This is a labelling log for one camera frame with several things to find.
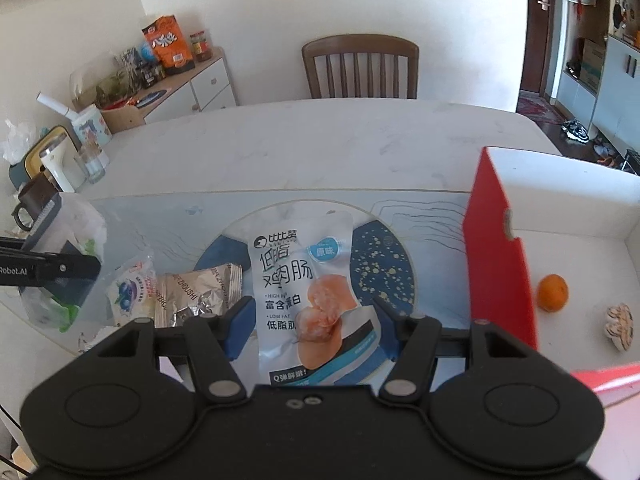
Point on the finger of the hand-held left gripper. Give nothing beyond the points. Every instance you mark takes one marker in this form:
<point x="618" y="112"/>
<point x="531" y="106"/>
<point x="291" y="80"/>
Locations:
<point x="75" y="267"/>

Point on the small orange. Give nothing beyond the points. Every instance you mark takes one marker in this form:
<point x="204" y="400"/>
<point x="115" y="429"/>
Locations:
<point x="552" y="292"/>

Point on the brown mug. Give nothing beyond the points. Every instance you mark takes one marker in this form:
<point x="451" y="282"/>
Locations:
<point x="35" y="200"/>

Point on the white printed tin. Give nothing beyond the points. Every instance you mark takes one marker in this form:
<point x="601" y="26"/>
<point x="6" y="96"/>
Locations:
<point x="92" y="127"/>

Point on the brown cardboard carton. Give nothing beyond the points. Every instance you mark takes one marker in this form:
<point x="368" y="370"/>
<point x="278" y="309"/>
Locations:
<point x="592" y="65"/>

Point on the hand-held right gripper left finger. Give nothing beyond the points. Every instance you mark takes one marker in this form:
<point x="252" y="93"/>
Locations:
<point x="241" y="324"/>

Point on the red and white cardboard box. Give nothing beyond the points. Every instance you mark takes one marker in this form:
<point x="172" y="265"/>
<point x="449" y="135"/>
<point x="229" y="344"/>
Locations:
<point x="495" y="270"/>

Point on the white paper roll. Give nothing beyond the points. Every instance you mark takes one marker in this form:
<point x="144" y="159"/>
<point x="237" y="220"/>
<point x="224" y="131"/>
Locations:
<point x="54" y="104"/>

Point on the white marble desktop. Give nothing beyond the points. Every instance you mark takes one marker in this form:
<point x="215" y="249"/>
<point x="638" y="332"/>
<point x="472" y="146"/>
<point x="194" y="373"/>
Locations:
<point x="325" y="145"/>

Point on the orange snack bag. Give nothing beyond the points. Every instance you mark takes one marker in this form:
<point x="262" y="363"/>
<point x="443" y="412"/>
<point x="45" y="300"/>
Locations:
<point x="170" y="45"/>

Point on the red patterned rug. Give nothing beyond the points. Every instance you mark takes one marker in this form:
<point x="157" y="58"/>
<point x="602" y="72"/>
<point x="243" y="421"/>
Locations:
<point x="540" y="110"/>

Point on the white shoe cabinet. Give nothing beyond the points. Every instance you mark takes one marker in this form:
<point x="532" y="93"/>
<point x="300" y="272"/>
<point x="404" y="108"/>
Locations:
<point x="617" y="85"/>

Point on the glass jar with red label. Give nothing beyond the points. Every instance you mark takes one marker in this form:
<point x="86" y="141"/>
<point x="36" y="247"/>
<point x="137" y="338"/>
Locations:
<point x="201" y="46"/>

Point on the clear plastic bag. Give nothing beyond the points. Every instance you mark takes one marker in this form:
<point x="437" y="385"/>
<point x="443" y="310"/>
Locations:
<point x="75" y="220"/>

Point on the glass plant terrarium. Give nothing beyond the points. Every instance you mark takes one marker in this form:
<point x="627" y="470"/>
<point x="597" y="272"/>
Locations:
<point x="112" y="82"/>

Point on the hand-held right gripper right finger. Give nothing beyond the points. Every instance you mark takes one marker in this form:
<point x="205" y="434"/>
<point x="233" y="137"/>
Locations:
<point x="384" y="327"/>

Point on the white blueberry snack packet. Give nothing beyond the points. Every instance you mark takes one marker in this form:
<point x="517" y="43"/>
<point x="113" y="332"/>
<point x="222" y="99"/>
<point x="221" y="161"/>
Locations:
<point x="132" y="290"/>

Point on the striped seashell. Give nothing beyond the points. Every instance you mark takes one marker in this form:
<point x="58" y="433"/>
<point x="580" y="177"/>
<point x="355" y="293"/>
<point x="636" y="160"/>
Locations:
<point x="619" y="327"/>

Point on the white chicken sausage packet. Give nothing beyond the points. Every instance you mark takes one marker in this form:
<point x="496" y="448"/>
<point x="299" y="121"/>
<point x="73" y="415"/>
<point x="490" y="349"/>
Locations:
<point x="295" y="280"/>

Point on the brown door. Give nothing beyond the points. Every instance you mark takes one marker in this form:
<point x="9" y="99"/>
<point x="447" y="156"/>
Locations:
<point x="536" y="35"/>

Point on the white kettle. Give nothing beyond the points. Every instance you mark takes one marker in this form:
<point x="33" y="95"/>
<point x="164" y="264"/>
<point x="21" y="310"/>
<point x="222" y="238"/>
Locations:
<point x="57" y="162"/>

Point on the black and white sneakers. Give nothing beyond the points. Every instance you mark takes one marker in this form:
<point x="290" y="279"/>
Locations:
<point x="576" y="130"/>

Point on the wooden chair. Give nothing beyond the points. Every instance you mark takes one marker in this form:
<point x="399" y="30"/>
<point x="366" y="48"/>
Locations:
<point x="360" y="67"/>

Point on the white cabinet with wooden top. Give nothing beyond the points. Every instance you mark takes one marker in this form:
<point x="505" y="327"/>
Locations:
<point x="200" y="90"/>

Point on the clear drinking glass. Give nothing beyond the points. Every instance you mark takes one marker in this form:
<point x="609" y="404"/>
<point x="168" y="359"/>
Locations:
<point x="90" y="162"/>

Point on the silver foil snack packet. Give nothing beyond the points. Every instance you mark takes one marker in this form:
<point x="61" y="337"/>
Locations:
<point x="200" y="292"/>

